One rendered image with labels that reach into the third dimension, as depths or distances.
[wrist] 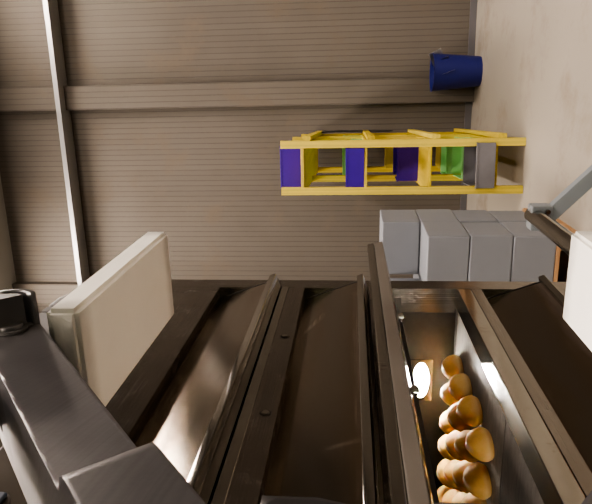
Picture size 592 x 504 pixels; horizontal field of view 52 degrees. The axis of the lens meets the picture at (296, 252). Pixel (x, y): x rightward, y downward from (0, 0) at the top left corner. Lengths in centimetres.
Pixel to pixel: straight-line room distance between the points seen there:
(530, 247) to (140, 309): 412
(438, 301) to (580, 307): 166
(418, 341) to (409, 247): 270
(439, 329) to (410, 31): 635
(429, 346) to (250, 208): 644
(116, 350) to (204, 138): 802
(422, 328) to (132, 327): 173
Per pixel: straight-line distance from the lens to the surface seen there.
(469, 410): 154
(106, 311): 16
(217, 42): 812
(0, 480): 115
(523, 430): 121
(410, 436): 86
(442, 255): 416
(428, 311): 187
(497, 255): 423
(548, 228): 106
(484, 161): 553
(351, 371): 130
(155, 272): 19
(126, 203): 863
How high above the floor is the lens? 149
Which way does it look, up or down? 5 degrees up
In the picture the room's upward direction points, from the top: 90 degrees counter-clockwise
